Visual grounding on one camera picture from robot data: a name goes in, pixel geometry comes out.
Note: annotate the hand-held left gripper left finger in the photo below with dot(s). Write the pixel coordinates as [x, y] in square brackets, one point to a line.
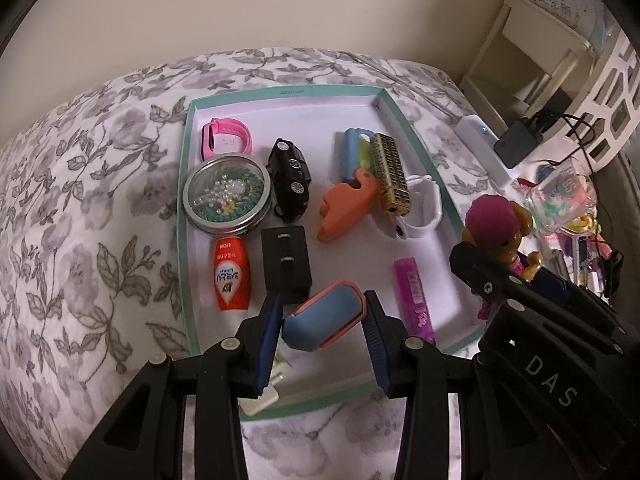
[265, 345]

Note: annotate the black toy car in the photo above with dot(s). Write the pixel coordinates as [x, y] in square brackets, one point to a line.
[290, 180]

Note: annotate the black charger block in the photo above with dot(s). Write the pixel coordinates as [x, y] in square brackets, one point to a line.
[285, 260]

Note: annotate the toy dog figure pink cap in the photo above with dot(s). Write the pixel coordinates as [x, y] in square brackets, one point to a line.
[492, 220]

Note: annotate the white power bank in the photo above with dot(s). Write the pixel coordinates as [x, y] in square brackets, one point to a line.
[480, 145]

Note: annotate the white wrist watch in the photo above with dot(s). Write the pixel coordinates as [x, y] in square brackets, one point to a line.
[432, 205]

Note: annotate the pink and blue case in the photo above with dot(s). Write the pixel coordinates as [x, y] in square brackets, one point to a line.
[322, 315]

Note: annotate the cream plastic clip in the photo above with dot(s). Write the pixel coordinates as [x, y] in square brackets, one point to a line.
[257, 402]

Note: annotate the pink wrist watch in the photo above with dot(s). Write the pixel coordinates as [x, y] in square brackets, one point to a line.
[235, 130]

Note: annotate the gold patterned metal case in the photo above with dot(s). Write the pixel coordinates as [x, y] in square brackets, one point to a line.
[392, 175]

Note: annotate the round tin of beads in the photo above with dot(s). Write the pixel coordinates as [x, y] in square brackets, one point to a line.
[227, 195]

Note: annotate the teal shallow cardboard box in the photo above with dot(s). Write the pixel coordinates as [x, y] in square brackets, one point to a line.
[320, 120]

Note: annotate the orange bottle white cap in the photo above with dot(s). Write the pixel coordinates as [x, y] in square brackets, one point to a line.
[231, 275]

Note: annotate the blue and orange toy gun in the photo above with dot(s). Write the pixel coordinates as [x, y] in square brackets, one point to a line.
[345, 200]

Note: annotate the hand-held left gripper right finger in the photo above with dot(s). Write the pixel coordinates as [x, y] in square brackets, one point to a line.
[375, 345]

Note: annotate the cream wooden shelf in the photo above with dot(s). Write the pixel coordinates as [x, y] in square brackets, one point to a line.
[530, 35]

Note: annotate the clear glass jar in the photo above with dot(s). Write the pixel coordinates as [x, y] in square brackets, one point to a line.
[560, 195]

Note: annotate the white lattice basket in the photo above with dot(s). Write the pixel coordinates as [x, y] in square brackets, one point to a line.
[615, 100]

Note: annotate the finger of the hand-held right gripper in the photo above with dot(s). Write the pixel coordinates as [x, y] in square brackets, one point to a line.
[480, 272]
[552, 281]

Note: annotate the black power adapter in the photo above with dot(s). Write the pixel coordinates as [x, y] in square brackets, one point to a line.
[517, 142]

